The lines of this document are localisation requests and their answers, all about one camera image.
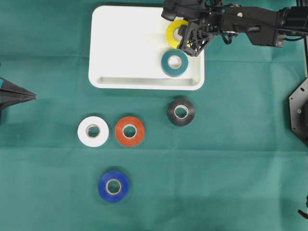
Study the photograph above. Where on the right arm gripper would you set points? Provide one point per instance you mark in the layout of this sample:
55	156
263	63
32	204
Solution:
210	18

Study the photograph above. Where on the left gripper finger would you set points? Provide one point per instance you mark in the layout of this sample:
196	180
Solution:
6	101
8	87

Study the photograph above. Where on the yellow tape roll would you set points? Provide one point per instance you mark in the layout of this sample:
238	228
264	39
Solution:
172	37

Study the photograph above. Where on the teal tape roll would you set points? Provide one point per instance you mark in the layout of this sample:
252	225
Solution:
174	63

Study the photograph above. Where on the white tape roll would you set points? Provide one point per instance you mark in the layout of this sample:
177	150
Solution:
93	131

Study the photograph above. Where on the red tape roll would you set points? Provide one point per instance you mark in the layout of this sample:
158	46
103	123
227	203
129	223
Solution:
129	131

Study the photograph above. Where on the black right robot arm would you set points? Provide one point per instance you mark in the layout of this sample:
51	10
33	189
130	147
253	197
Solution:
287	24

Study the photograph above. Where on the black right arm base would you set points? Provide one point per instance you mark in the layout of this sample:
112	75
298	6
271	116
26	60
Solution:
298	104

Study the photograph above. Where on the white plastic tray case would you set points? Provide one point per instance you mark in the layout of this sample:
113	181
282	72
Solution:
126	47

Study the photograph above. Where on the black tape roll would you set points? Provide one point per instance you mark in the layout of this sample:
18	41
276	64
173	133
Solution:
180	112

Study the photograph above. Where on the blue tape roll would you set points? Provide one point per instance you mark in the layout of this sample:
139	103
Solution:
113	186

